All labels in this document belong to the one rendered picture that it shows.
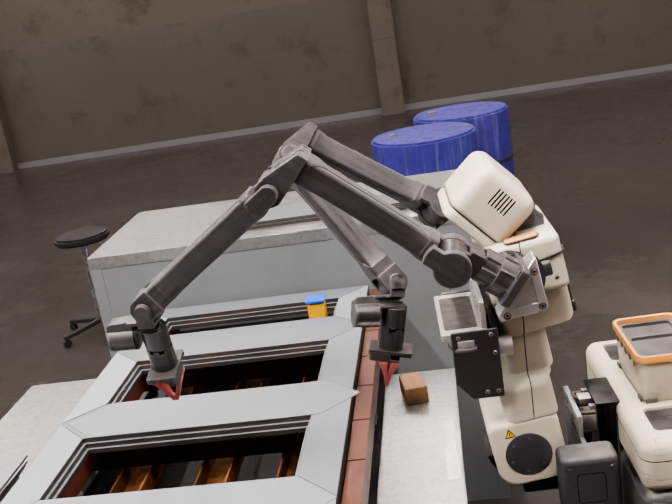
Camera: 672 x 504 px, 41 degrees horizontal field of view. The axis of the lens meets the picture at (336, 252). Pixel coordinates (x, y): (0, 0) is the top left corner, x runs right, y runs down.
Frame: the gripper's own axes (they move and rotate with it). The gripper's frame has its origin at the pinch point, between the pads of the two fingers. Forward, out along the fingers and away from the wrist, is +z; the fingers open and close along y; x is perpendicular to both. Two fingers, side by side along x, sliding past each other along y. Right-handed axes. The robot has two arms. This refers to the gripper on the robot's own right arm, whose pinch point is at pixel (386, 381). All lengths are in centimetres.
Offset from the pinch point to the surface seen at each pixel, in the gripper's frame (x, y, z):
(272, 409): -4.1, -26.5, 8.6
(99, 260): 81, -98, 6
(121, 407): 6, -66, 18
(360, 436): -16.8, -4.8, 6.1
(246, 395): 5.1, -34.4, 10.4
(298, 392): 3.7, -21.3, 7.2
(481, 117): 347, 43, -15
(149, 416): -1, -57, 16
